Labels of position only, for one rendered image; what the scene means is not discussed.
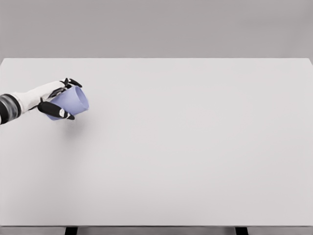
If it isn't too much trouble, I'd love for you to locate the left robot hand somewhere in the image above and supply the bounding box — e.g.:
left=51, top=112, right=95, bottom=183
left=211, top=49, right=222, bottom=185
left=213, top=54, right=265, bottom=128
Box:
left=27, top=77, right=83, bottom=121

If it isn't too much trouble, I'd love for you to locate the light purple cup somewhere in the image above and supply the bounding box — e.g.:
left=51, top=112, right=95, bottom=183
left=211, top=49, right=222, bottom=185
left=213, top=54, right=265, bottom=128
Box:
left=46, top=85, right=90, bottom=121

